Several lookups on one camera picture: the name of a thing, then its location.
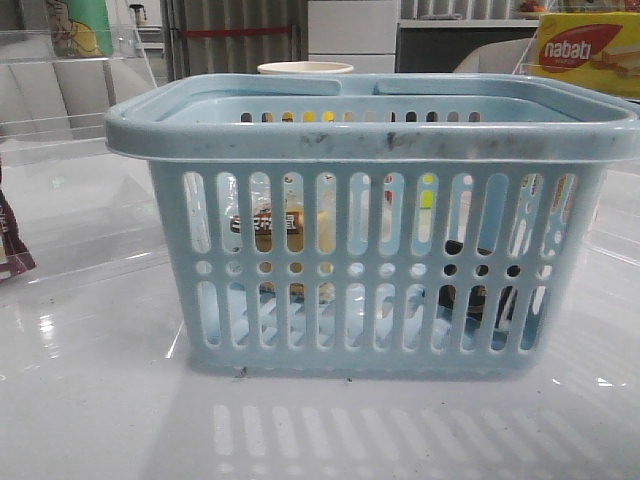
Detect white fridge cabinet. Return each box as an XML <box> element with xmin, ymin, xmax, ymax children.
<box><xmin>307</xmin><ymin>1</ymin><xmax>400</xmax><ymax>73</ymax></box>

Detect dark red snack packet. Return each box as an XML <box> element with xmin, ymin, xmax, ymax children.
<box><xmin>1</xmin><ymin>194</ymin><xmax>36</xmax><ymax>281</ymax></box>

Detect yellow nabati wafer box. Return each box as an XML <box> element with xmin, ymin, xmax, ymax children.
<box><xmin>528</xmin><ymin>12</ymin><xmax>639</xmax><ymax>99</ymax></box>

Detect bread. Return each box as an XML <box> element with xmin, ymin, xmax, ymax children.
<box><xmin>222</xmin><ymin>174</ymin><xmax>337</xmax><ymax>306</ymax></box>

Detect black tissue pack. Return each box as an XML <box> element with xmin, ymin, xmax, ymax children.
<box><xmin>438</xmin><ymin>240</ymin><xmax>517</xmax><ymax>332</ymax></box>

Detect plate of fruit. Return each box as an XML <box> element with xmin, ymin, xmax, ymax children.
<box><xmin>517</xmin><ymin>0</ymin><xmax>547</xmax><ymax>15</ymax></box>

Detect red barrier belt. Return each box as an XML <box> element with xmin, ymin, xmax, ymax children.
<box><xmin>179</xmin><ymin>25</ymin><xmax>293</xmax><ymax>38</ymax></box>

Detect light blue plastic basket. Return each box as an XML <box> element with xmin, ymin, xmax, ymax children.
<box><xmin>105</xmin><ymin>74</ymin><xmax>639</xmax><ymax>377</ymax></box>

